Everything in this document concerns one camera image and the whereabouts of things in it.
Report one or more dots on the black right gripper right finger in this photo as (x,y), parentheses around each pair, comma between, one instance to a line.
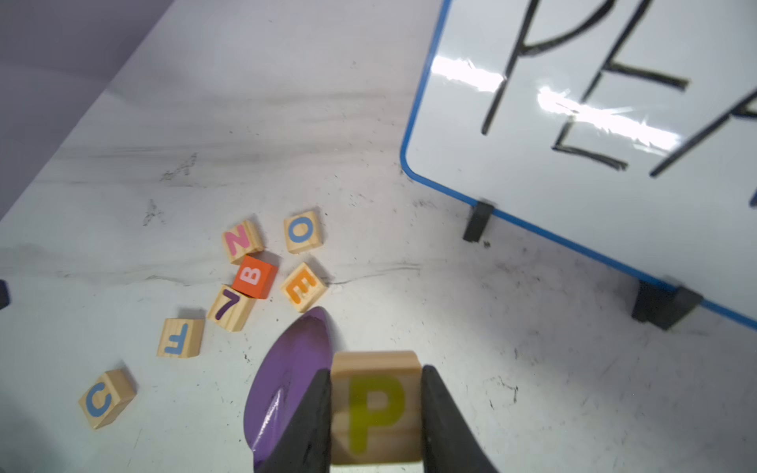
(448,445)

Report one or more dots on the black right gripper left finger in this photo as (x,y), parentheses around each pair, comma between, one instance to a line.
(305,445)

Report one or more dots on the wooden block green P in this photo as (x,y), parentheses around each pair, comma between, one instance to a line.
(375,408)

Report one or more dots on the wooden block orange E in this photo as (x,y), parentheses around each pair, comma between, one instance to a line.
(303,288)

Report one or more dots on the blue framed whiteboard PEAR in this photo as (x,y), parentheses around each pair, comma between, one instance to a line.
(625,130)

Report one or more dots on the wooden block purple 7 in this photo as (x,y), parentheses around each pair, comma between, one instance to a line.
(231,309)

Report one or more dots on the wooden block blue F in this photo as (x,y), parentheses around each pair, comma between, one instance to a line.
(181,338)

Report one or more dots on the orange block white B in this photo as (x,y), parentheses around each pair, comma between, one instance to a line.
(255,278)

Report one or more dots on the wooden block blue C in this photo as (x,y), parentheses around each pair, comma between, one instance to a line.
(103,402)

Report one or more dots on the wooden block blue O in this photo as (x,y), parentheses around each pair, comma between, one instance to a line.
(303,232)

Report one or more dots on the wooden block pink N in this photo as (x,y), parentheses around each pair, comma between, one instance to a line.
(242,240)

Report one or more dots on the purple trowel pink handle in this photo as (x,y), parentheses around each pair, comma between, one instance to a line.
(282,380)

